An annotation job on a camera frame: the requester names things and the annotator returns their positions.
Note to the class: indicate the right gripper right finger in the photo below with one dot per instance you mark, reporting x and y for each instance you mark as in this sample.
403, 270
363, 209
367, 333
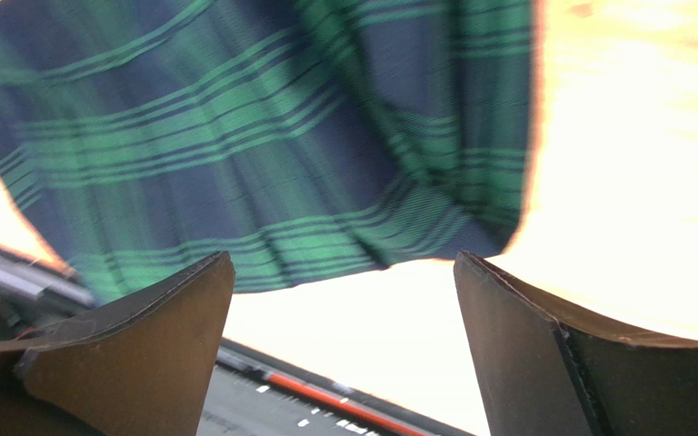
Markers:
547, 366

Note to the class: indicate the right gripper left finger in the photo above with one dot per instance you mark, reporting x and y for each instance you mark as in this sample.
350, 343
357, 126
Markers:
140, 365

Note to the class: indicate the green plaid skirt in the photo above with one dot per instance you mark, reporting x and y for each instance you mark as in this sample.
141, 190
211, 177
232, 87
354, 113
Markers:
309, 139

